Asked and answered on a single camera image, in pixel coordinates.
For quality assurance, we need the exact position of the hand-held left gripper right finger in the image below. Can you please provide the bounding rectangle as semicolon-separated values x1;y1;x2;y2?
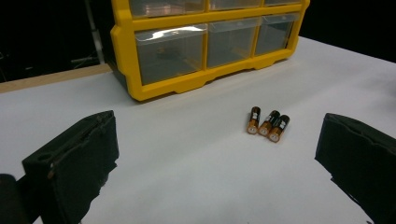
315;113;396;224

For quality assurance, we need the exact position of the set of clear cabinet drawers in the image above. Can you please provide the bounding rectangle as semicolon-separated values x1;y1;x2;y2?
129;0;302;86

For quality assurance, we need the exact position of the black and copper battery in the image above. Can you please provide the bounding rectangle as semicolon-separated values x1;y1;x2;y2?
258;109;281;137
247;105;262;135
268;114;291;144

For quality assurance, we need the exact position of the yellow drawer cabinet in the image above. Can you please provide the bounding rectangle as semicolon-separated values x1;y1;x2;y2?
103;0;311;102

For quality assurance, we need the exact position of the pale metal stand pole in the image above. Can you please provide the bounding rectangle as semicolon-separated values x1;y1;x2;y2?
83;0;106;64

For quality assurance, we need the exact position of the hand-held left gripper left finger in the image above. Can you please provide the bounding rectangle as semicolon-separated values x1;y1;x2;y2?
21;110;120;224

